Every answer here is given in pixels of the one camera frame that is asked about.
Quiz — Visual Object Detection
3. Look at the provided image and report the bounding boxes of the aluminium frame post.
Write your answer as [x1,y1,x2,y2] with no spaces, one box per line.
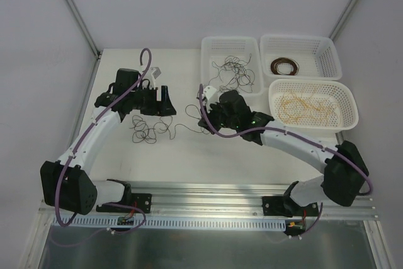
[64,0,101,59]
[328,0,360,42]

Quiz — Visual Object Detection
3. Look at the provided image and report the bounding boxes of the loose black cable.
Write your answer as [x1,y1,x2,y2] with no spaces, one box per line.
[207,54,261,95]

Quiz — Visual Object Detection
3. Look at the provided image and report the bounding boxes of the white rectangular basket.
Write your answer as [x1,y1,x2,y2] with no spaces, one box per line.
[200,36,264,98]
[259,34,343,81]

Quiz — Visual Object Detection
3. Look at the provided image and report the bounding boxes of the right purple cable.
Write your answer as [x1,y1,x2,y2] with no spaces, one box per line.
[197,83,375,241]

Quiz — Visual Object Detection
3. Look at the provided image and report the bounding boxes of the coiled brown cable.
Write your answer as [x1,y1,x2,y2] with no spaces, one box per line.
[270,57,299,76]

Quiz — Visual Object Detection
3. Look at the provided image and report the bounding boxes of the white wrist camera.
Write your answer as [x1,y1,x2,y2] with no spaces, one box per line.
[149,67,161,89]
[202,86,218,103]

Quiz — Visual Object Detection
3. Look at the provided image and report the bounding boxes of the right aluminium frame post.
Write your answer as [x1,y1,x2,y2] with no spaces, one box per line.
[328,0,360,42]

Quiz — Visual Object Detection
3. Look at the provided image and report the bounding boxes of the aluminium mounting rail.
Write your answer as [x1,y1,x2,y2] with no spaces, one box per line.
[39,180,378,221]

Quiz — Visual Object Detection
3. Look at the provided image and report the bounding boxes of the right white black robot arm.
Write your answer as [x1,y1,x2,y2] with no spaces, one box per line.
[197,86,373,217]

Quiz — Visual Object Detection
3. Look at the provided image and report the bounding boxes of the yellow cable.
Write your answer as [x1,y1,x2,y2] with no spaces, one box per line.
[278,91,343,124]

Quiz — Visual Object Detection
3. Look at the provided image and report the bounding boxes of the slotted grey cable duct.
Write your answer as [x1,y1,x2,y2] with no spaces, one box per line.
[70,215,286,232]

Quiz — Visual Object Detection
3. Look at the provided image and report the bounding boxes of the white rounded perforated basket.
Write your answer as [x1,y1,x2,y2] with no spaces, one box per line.
[268,79,359,133]

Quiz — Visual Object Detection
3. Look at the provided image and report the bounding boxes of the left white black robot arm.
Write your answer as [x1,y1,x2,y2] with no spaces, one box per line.
[40,67,176,215]

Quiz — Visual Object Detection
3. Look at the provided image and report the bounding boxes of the white rectangular basket left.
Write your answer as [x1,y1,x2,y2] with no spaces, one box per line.
[200,36,264,98]

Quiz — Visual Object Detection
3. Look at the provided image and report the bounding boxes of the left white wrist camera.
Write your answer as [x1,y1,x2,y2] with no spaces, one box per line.
[149,67,161,89]

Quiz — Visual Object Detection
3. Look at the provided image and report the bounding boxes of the white rectangular basket right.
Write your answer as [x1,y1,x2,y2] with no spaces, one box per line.
[259,34,343,81]

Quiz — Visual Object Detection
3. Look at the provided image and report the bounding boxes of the brown cable loops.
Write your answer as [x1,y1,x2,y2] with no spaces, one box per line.
[130,114,202,144]

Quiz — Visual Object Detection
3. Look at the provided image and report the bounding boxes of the left aluminium frame post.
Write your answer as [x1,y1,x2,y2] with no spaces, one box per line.
[64,0,101,59]

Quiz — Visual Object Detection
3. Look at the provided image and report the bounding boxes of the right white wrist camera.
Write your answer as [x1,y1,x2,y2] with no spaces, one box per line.
[202,86,218,103]

